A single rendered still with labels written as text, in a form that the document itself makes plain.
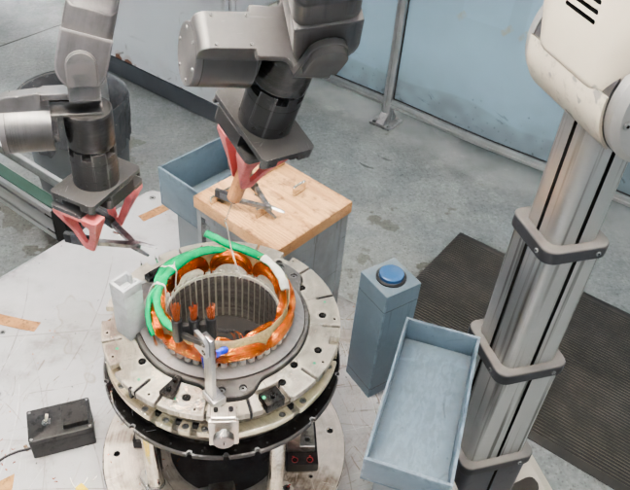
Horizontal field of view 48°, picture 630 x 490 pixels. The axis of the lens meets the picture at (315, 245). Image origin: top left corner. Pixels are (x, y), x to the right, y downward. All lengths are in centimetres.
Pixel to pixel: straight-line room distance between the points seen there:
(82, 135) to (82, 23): 13
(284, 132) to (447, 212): 235
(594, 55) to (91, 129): 57
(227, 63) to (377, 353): 69
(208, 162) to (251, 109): 68
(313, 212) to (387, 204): 183
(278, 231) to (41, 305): 54
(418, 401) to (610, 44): 50
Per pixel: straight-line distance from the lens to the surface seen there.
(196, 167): 136
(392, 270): 113
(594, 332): 269
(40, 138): 87
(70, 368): 135
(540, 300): 110
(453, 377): 103
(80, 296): 147
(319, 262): 125
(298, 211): 119
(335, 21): 58
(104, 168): 90
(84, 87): 84
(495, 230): 300
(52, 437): 121
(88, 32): 84
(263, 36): 63
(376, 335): 117
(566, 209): 101
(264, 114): 69
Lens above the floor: 180
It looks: 41 degrees down
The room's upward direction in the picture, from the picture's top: 5 degrees clockwise
